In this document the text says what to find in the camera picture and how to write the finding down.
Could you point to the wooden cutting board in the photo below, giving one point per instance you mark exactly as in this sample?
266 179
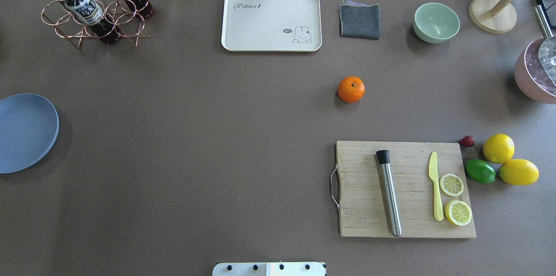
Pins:
362 211

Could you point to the green bowl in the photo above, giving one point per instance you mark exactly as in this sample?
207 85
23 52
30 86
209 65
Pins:
435 23

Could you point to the grey folded cloth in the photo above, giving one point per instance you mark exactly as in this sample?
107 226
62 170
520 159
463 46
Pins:
358 20

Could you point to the red strawberry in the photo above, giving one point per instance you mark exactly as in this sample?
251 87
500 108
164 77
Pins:
467 141

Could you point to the metal ice scoop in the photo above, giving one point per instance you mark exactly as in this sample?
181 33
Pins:
546 52

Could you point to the cream rabbit tray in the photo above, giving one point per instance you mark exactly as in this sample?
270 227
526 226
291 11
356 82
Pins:
271 25

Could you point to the green lime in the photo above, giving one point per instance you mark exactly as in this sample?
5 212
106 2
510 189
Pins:
480 171

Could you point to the copper wire bottle rack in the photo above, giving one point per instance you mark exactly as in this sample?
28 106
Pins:
131 25

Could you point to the yellow plastic knife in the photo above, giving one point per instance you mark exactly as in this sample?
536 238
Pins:
433 175

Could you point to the lemon half slice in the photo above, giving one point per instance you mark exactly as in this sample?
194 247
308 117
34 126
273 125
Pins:
451 184
458 212

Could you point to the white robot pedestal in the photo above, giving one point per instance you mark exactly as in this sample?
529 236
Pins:
270 269

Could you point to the pink bowl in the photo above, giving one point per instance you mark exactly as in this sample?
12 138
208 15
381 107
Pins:
531 77

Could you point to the wooden cup stand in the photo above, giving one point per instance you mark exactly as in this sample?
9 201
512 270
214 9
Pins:
493 16

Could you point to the yellow lemon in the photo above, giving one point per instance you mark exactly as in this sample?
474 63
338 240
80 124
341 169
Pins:
519 172
499 148

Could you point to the orange fruit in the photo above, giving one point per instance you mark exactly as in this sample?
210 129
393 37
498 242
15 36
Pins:
351 89

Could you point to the blue round plate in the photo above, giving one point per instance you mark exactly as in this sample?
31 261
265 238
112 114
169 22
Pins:
29 126

